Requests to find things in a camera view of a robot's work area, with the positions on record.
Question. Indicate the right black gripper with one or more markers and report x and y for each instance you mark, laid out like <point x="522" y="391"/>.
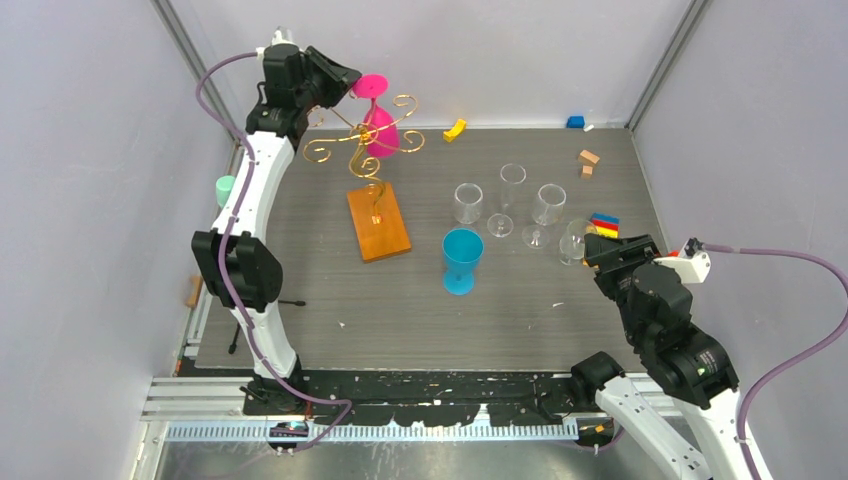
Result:
<point x="600" y="250"/>

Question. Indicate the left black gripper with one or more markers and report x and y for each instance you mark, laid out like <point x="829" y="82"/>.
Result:
<point x="331" y="73"/>

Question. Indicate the pink wine glass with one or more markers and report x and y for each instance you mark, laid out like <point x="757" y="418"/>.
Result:
<point x="379" y="119"/>

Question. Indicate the clear ribbed wine glass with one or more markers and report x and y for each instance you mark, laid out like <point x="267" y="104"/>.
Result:
<point x="547" y="209"/>

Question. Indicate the clear flute glass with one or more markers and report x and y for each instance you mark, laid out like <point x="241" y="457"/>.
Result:
<point x="512" y="177"/>

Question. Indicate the blue wine glass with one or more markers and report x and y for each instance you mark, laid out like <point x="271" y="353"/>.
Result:
<point x="462" y="250"/>

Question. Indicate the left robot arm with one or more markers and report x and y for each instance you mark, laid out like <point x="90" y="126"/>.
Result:
<point x="234" y="260"/>

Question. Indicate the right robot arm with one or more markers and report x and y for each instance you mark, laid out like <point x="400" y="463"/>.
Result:
<point x="691" y="367"/>

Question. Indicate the orange wooden rack base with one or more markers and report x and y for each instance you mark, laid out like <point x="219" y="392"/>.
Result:
<point x="379" y="226"/>

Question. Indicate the colourful toy brick building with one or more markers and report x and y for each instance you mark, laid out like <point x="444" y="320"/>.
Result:
<point x="606" y="225"/>

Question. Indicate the yellow toy block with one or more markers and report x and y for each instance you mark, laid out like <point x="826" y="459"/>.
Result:
<point x="455" y="131"/>

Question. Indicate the blue toy block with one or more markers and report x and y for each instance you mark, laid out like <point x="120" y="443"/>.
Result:
<point x="576" y="122"/>

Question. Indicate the mint green cup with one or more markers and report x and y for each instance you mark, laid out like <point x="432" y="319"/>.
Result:
<point x="223" y="188"/>

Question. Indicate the wooden piece left edge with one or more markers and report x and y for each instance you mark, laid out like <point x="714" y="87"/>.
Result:
<point x="196" y="283"/>

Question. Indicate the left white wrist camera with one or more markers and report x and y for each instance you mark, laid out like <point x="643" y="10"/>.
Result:
<point x="280" y="36"/>

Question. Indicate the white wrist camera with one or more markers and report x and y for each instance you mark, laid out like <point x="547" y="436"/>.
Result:
<point x="280" y="36"/>
<point x="692" y="262"/>

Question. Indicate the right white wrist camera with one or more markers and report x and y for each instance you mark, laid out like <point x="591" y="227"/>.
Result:
<point x="692" y="262"/>

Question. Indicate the gold wire wine glass rack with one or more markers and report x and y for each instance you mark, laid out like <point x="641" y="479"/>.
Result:
<point x="364" y="165"/>

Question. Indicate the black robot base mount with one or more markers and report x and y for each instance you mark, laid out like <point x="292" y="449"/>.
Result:
<point x="321" y="406"/>

